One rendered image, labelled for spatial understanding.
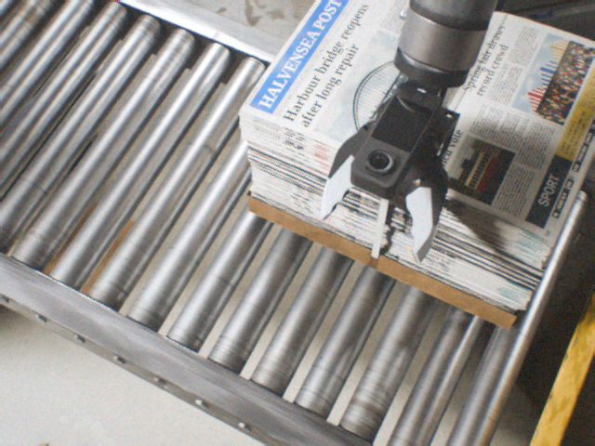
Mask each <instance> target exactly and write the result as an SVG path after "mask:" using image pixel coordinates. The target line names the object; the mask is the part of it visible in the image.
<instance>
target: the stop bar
mask: <svg viewBox="0 0 595 446"><path fill-rule="evenodd" d="M594 355H595V280H594V283H593V285H592V287H591V291H590V293H589V296H588V300H587V302H586V305H585V307H584V310H583V312H581V315H580V317H579V321H578V324H577V326H576V328H575V332H574V335H573V338H572V340H571V343H570V345H569V348H568V350H566V353H565V356H564V358H563V361H562V366H561V368H560V370H559V372H558V375H557V377H556V381H555V383H554V386H553V389H552V390H551V391H550V393H549V398H548V400H547V403H546V405H545V409H544V411H543V413H542V415H541V418H540V420H539V424H538V427H537V429H536V431H535V433H534V435H533V438H532V441H531V443H530V446H560V443H561V440H562V439H563V436H564V433H565V430H566V428H567V426H568V423H569V419H570V417H571V414H572V411H573V409H574V407H575V402H576V399H577V397H579V394H580V390H581V388H582V386H583V384H584V381H585V378H586V375H587V372H588V368H589V366H590V362H591V360H592V357H594Z"/></svg>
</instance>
